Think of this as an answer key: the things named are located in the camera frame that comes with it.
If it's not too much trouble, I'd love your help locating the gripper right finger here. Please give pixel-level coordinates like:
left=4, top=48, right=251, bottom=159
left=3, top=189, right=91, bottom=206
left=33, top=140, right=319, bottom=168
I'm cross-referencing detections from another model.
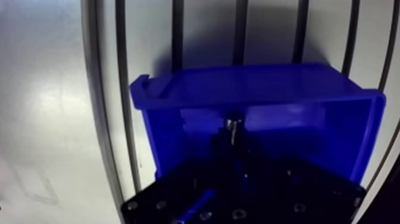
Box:
left=233, top=111, right=367, bottom=224

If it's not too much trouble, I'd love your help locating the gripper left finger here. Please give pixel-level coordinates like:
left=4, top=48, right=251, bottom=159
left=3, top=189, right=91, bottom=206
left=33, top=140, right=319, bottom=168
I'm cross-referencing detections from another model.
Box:
left=120, top=111, right=236, bottom=224

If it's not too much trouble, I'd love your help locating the steel bolt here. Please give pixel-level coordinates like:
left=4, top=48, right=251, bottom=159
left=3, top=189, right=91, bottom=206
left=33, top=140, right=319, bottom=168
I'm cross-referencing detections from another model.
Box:
left=226, top=118, right=243, bottom=147

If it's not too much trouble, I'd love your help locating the blue bin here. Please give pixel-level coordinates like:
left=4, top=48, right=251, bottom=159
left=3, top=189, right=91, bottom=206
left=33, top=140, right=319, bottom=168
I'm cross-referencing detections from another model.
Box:
left=129, top=63, right=387, bottom=185

